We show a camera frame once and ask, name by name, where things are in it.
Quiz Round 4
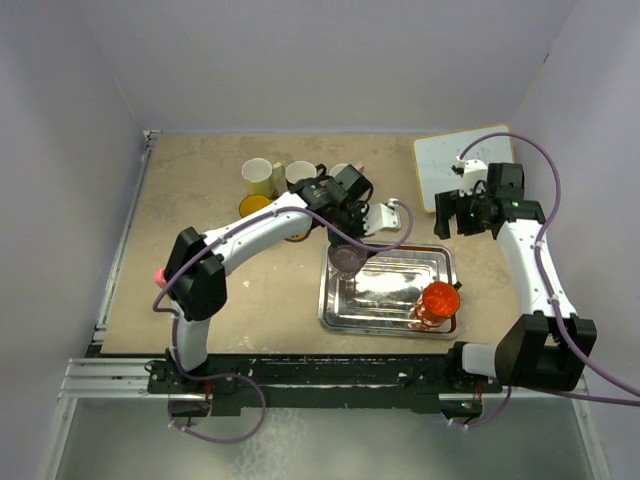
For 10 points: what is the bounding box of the yellow black-rimmed coaster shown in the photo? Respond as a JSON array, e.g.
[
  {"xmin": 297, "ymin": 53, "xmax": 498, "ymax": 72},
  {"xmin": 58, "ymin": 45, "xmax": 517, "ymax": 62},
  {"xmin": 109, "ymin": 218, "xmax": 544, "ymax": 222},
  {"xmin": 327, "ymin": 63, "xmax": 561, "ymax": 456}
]
[{"xmin": 286, "ymin": 231, "xmax": 310, "ymax": 243}]

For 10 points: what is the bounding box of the aluminium frame rail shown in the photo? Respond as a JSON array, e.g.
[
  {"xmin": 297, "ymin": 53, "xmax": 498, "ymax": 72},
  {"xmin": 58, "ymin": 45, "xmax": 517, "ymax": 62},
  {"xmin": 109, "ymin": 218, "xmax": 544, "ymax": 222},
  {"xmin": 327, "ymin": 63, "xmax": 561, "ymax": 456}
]
[{"xmin": 59, "ymin": 130, "xmax": 162, "ymax": 399}]

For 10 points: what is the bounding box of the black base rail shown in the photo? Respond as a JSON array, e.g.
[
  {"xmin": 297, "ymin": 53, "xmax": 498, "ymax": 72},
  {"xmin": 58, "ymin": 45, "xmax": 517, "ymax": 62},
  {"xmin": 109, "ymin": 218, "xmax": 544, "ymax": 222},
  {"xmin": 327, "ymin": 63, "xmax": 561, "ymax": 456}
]
[{"xmin": 84, "ymin": 342, "xmax": 506, "ymax": 419}]

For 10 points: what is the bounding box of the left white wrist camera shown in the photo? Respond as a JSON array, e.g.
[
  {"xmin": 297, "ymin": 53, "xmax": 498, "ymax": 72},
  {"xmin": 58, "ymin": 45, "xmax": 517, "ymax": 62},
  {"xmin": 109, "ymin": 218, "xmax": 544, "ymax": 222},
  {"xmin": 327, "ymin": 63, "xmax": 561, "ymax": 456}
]
[{"xmin": 363, "ymin": 199, "xmax": 402, "ymax": 236}]

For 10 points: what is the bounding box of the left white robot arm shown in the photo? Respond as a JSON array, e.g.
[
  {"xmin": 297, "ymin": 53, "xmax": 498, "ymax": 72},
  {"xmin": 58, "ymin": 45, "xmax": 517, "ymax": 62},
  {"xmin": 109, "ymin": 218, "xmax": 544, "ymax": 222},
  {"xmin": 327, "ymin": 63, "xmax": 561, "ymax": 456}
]
[{"xmin": 153, "ymin": 165, "xmax": 374, "ymax": 392}]

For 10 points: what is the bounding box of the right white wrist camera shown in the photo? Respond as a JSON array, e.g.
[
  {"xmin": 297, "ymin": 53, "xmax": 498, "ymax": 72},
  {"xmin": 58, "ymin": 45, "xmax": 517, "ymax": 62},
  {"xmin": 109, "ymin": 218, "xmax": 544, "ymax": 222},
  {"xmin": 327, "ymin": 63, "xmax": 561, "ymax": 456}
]
[{"xmin": 451, "ymin": 156, "xmax": 488, "ymax": 196}]

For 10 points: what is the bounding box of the silver metal tray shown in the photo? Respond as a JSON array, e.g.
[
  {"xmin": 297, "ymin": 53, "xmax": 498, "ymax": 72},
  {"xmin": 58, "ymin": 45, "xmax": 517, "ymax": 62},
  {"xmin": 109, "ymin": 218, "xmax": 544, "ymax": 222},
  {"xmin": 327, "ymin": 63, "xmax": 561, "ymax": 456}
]
[{"xmin": 318, "ymin": 245, "xmax": 460, "ymax": 340}]

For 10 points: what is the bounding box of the yellow translucent cup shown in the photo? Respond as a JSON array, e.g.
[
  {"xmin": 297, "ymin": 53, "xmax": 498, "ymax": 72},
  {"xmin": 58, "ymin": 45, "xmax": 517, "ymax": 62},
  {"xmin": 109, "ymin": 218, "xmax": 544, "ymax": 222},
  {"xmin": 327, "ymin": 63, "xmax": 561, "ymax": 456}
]
[{"xmin": 238, "ymin": 194, "xmax": 272, "ymax": 218}]

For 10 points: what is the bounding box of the purple cable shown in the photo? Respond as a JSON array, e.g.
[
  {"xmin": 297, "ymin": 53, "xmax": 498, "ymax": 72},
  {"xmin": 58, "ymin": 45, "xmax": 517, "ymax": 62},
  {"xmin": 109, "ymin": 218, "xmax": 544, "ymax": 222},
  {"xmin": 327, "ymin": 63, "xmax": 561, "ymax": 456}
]
[
  {"xmin": 448, "ymin": 132, "xmax": 640, "ymax": 430},
  {"xmin": 152, "ymin": 198, "xmax": 415, "ymax": 444}
]

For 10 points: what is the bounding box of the white whiteboard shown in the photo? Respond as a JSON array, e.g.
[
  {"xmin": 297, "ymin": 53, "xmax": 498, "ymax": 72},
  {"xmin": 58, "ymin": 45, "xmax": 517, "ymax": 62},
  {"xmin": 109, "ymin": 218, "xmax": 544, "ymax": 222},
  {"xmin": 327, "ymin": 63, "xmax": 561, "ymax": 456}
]
[{"xmin": 413, "ymin": 124, "xmax": 514, "ymax": 213}]

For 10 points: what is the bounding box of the orange translucent cup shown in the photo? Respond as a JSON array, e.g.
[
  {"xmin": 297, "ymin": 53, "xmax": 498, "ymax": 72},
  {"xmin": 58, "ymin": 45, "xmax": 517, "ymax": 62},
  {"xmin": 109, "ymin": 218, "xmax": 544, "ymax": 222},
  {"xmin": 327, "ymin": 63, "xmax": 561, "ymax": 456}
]
[{"xmin": 410, "ymin": 282, "xmax": 461, "ymax": 328}]

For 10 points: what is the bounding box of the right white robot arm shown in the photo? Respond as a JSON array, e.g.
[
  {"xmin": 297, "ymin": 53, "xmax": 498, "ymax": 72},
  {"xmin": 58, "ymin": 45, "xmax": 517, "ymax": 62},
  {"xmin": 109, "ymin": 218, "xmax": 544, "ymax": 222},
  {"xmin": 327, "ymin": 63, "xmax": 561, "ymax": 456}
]
[{"xmin": 434, "ymin": 160, "xmax": 597, "ymax": 392}]

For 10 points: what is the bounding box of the purple translucent cup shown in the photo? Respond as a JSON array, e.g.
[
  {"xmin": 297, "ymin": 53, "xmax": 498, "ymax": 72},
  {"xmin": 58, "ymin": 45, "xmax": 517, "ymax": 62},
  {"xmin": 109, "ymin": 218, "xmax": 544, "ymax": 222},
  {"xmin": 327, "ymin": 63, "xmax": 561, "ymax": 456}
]
[{"xmin": 327, "ymin": 244, "xmax": 368, "ymax": 280}]

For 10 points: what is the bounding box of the yellow-green mug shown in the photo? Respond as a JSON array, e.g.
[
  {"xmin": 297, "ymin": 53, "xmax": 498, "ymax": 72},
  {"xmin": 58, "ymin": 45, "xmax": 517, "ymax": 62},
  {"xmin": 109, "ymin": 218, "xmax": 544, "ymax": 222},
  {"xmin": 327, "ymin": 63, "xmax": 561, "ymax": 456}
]
[{"xmin": 241, "ymin": 158, "xmax": 285, "ymax": 198}]

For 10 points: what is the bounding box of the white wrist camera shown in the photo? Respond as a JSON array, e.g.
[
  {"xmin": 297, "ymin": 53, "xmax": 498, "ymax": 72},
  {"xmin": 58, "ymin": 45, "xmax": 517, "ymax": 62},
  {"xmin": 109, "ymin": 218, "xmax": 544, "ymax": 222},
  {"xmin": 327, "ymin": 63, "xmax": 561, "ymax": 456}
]
[
  {"xmin": 451, "ymin": 156, "xmax": 488, "ymax": 196},
  {"xmin": 363, "ymin": 199, "xmax": 402, "ymax": 236}
]

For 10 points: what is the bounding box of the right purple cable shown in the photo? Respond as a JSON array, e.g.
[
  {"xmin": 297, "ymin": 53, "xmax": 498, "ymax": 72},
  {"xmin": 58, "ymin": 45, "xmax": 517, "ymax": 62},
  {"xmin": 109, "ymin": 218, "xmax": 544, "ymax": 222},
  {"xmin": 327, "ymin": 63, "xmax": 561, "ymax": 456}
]
[{"xmin": 448, "ymin": 132, "xmax": 640, "ymax": 430}]

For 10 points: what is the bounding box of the pink cylinder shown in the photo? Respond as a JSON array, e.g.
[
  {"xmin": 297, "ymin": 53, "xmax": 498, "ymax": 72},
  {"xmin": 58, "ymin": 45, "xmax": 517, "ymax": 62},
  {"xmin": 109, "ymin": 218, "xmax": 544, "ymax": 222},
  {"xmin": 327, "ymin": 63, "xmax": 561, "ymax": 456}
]
[{"xmin": 154, "ymin": 268, "xmax": 166, "ymax": 289}]

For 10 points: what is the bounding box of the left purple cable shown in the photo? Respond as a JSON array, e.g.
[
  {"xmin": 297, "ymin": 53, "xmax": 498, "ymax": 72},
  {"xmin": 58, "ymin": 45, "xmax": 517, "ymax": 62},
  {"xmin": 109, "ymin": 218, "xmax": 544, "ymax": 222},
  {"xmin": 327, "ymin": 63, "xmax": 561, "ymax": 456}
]
[{"xmin": 152, "ymin": 198, "xmax": 415, "ymax": 444}]

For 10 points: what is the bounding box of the black mug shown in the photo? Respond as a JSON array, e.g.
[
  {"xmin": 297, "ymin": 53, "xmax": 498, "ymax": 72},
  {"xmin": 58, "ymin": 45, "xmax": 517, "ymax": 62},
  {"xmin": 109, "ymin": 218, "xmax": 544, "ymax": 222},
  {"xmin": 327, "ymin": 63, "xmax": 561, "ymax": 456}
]
[{"xmin": 285, "ymin": 161, "xmax": 327, "ymax": 188}]

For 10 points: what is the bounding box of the pink mug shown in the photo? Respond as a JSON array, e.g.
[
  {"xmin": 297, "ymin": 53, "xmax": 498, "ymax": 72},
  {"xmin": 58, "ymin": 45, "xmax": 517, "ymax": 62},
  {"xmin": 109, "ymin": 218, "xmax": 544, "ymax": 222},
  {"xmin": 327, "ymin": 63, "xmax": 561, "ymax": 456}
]
[{"xmin": 328, "ymin": 163, "xmax": 364, "ymax": 183}]

